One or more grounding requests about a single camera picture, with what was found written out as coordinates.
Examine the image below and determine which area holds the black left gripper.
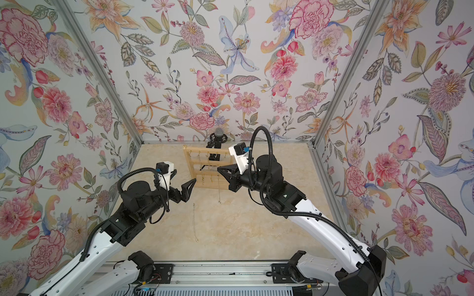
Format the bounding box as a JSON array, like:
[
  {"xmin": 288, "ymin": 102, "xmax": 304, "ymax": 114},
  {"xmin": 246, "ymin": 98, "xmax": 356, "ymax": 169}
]
[{"xmin": 138, "ymin": 170, "xmax": 197, "ymax": 222}]

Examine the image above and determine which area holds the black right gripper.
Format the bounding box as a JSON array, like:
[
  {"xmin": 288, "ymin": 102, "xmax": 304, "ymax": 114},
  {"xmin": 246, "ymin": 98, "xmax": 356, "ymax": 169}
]
[{"xmin": 221, "ymin": 165, "xmax": 276, "ymax": 200}]

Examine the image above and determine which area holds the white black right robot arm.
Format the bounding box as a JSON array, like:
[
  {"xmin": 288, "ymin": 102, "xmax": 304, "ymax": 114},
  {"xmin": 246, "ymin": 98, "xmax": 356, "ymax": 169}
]
[{"xmin": 217, "ymin": 126, "xmax": 386, "ymax": 296}]

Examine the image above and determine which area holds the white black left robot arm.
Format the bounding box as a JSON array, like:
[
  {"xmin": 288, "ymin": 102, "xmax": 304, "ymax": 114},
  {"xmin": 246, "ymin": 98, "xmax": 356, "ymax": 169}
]
[{"xmin": 31, "ymin": 162, "xmax": 196, "ymax": 296}]

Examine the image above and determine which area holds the wooden jewelry display stand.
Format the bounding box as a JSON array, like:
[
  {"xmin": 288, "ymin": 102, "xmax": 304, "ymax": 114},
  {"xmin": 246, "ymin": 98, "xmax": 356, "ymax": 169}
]
[{"xmin": 183, "ymin": 146, "xmax": 235, "ymax": 190}]

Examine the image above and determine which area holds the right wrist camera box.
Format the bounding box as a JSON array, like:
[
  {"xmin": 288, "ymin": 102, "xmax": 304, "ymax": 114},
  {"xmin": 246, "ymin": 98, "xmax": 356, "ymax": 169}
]
[{"xmin": 228, "ymin": 143, "xmax": 250, "ymax": 175}]

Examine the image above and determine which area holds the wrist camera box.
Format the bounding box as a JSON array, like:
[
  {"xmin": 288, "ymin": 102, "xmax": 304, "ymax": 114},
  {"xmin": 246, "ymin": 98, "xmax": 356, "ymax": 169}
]
[
  {"xmin": 156, "ymin": 161, "xmax": 175, "ymax": 190},
  {"xmin": 228, "ymin": 143, "xmax": 250, "ymax": 175}
]

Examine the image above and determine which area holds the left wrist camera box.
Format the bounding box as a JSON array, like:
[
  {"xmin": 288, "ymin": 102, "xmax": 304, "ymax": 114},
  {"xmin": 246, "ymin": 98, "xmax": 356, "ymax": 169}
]
[{"xmin": 156, "ymin": 161, "xmax": 175, "ymax": 190}]

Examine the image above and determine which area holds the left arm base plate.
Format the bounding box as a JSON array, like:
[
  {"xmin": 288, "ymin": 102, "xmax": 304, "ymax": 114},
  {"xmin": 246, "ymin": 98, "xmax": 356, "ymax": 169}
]
[{"xmin": 131, "ymin": 263, "xmax": 175, "ymax": 285}]

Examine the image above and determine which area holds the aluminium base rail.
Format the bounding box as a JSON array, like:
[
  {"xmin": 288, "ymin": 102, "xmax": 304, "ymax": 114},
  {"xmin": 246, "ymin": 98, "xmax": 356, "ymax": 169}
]
[{"xmin": 94, "ymin": 259, "xmax": 382, "ymax": 296}]

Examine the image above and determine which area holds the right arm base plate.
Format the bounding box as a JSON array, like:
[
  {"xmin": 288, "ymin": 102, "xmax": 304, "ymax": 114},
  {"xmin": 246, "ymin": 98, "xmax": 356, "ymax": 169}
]
[{"xmin": 265, "ymin": 263, "xmax": 307, "ymax": 284}]

